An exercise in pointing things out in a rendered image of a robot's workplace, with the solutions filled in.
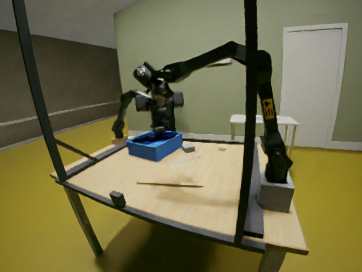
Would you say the thin tan wooden stick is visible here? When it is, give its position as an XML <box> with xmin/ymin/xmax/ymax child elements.
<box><xmin>136</xmin><ymin>180</ymin><xmax>203</xmax><ymax>188</ymax></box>

